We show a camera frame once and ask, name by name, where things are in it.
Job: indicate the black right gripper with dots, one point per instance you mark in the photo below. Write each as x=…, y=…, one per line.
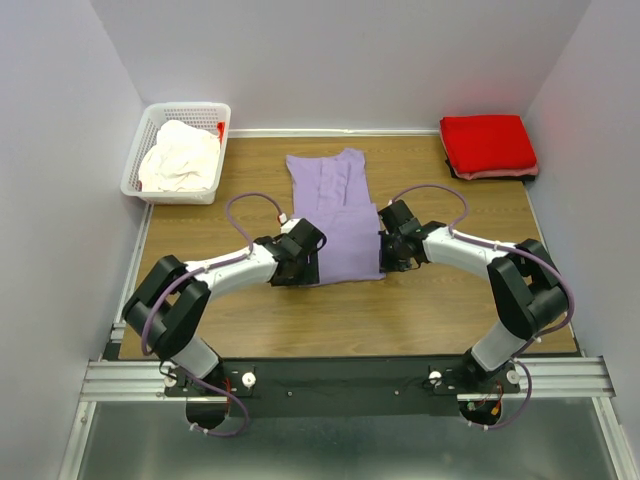
x=385, y=264

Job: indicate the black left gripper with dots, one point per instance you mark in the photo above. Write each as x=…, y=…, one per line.
x=309, y=275

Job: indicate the purple t shirt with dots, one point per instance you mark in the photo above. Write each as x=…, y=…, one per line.
x=332, y=193

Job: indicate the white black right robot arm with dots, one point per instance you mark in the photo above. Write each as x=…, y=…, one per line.
x=526, y=286

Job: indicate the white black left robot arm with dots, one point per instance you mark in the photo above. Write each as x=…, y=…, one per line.
x=167, y=306

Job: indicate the folded pink t shirt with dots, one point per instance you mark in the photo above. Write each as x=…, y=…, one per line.
x=500, y=174

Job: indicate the folded red t shirt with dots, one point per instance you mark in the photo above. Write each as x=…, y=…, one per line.
x=486, y=142

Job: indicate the folded black t shirt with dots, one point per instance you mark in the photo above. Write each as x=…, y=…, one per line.
x=451, y=168

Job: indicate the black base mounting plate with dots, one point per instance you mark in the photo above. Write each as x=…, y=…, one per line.
x=344, y=387

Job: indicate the white crumpled t shirt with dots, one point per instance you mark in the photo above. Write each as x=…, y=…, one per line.
x=183, y=159

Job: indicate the red garment in basket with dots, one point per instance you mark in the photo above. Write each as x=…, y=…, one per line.
x=222, y=131

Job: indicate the white plastic laundry basket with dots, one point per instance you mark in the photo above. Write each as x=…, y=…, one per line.
x=201, y=115

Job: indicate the aluminium frame rail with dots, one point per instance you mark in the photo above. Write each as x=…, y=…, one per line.
x=140, y=381

